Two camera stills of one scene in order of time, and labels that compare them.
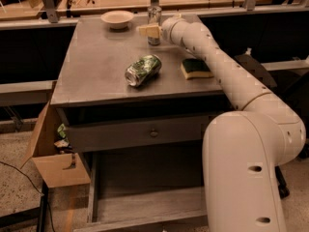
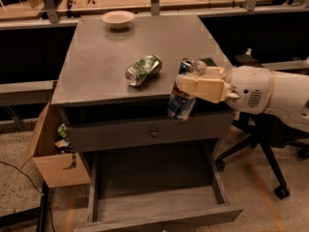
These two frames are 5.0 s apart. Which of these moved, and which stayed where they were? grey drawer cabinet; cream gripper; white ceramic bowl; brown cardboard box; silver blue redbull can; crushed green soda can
Moved: silver blue redbull can; cream gripper
Stayed: grey drawer cabinet; white ceramic bowl; brown cardboard box; crushed green soda can
